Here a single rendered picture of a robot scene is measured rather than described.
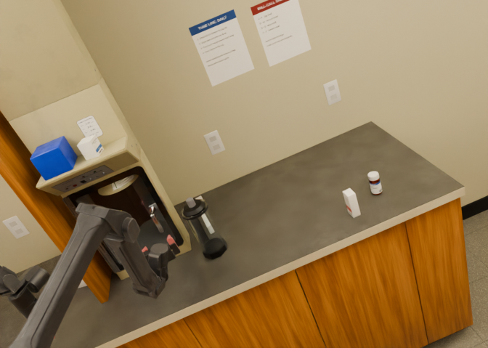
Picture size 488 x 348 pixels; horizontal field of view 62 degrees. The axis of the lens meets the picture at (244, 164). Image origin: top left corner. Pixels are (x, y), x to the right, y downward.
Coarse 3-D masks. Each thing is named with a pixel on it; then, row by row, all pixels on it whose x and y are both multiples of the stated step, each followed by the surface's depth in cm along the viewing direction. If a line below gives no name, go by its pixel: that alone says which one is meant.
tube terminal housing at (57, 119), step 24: (72, 96) 133; (96, 96) 134; (24, 120) 133; (48, 120) 135; (72, 120) 136; (96, 120) 138; (120, 120) 141; (72, 144) 140; (144, 168) 149; (72, 192) 147
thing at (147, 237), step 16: (128, 176) 148; (144, 176) 149; (80, 192) 147; (96, 192) 148; (112, 192) 149; (128, 192) 151; (144, 192) 152; (112, 208) 152; (128, 208) 154; (144, 208) 155; (160, 208) 157; (144, 224) 158; (144, 240) 162; (160, 240) 163; (176, 240) 165; (112, 256) 162
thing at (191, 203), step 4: (188, 200) 151; (192, 200) 151; (196, 200) 155; (200, 200) 154; (188, 204) 151; (192, 204) 151; (196, 204) 152; (200, 204) 151; (204, 204) 152; (184, 208) 153; (188, 208) 152; (192, 208) 151; (196, 208) 150; (200, 208) 150; (184, 212) 151; (188, 212) 150; (192, 212) 149; (196, 212) 149; (188, 216) 150
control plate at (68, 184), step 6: (96, 168) 136; (102, 168) 137; (108, 168) 139; (84, 174) 136; (90, 174) 138; (96, 174) 140; (102, 174) 142; (72, 180) 137; (78, 180) 139; (90, 180) 143; (54, 186) 135; (60, 186) 137; (66, 186) 139; (72, 186) 141; (78, 186) 143
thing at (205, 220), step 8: (184, 216) 151; (192, 216) 149; (200, 216) 149; (208, 216) 154; (192, 224) 152; (200, 224) 152; (208, 224) 154; (200, 232) 154; (208, 232) 154; (216, 232) 157; (200, 240) 156; (208, 240) 156; (216, 240) 158; (208, 248) 158; (216, 248) 158
